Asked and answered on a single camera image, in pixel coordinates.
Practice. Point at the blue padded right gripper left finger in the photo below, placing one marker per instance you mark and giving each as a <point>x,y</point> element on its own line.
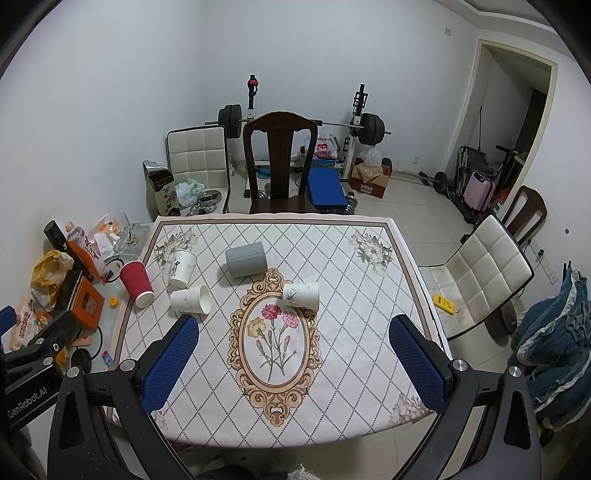
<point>81,445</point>

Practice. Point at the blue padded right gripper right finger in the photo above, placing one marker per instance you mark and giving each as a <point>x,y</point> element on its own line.
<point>506,443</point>

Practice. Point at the red ribbed paper cup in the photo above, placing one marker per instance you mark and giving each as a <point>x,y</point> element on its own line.
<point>135,280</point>

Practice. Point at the white paper cup lying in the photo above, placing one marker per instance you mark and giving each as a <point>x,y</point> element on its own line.
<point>195,300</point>

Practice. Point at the white paper cup with text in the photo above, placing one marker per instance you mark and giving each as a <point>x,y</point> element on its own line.
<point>181,269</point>

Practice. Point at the white paper cup floral print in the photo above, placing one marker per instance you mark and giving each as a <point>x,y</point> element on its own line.
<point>302,295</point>

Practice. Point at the grey ribbed cup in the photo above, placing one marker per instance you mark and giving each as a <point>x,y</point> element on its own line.
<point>246,260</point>

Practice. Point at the black gripper device GenRobot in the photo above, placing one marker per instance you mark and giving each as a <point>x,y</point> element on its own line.
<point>31,377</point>

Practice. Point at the blue denim clothes pile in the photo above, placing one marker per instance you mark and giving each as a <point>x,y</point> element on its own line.
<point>552,343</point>

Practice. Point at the snack packet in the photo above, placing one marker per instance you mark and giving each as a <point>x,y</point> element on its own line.
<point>31,318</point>

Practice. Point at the orange box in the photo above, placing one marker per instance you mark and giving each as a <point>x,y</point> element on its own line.
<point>85,303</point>

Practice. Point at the yellow small box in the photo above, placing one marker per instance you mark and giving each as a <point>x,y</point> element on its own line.
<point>444,304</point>

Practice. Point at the white quilted chair right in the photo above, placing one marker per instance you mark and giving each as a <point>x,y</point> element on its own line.
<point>487,271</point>

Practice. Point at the yellow plastic bag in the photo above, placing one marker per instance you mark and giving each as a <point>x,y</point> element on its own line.
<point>47,277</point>

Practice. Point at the clear glass ashtray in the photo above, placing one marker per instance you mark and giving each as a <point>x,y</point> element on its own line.
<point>132,239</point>

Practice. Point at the floral patterned tablecloth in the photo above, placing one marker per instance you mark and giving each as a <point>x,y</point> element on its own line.
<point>266,374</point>

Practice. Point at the dark wooden chair right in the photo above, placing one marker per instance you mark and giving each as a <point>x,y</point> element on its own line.
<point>525,215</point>

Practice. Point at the pink suitcase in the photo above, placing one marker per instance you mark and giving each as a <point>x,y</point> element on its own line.
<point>479,191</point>

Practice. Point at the dark printed carton box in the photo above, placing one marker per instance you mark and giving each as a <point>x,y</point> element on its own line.
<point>161,192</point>

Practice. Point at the dumbbell on floor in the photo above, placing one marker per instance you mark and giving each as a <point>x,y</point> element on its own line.
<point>439,182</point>

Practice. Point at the green white plastic bag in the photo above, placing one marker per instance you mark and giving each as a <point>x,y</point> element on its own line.
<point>188,192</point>

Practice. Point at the black folded stroller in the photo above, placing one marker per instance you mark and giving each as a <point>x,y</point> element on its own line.
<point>503,174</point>

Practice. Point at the brown cardboard box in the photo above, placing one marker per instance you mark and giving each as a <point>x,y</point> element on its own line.
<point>369,179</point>

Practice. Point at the blue padded bench seat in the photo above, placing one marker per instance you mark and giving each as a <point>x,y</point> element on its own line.
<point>325,189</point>

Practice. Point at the white quilted leather chair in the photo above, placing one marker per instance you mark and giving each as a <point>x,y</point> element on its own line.
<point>200,153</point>

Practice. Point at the barbell with black plates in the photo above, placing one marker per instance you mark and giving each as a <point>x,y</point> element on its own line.
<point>370,131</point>

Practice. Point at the red white plastic bag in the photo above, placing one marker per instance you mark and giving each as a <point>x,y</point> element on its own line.
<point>326,147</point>

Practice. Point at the white weight bench rack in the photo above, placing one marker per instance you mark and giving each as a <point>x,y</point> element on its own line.
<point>349,144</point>

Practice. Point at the dark wooden dining chair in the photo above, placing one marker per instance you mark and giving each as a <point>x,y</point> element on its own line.
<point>279,127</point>

